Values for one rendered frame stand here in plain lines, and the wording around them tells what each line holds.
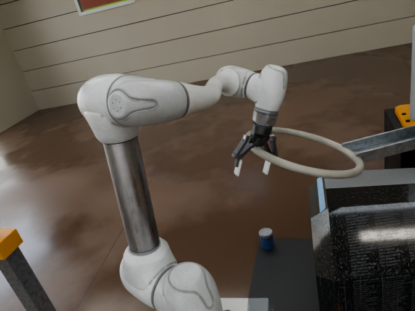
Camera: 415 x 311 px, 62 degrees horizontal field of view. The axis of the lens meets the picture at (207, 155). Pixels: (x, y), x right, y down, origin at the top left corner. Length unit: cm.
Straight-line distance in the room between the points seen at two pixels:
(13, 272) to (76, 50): 741
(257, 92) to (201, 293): 69
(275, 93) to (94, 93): 62
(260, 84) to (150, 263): 70
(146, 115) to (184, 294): 51
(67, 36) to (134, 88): 813
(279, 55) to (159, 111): 700
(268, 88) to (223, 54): 659
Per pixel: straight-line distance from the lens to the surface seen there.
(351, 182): 192
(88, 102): 96
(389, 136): 175
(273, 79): 124
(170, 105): 84
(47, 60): 934
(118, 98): 81
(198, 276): 104
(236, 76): 129
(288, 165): 126
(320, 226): 177
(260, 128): 129
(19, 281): 188
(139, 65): 832
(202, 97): 94
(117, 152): 99
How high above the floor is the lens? 184
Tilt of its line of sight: 25 degrees down
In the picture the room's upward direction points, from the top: 14 degrees counter-clockwise
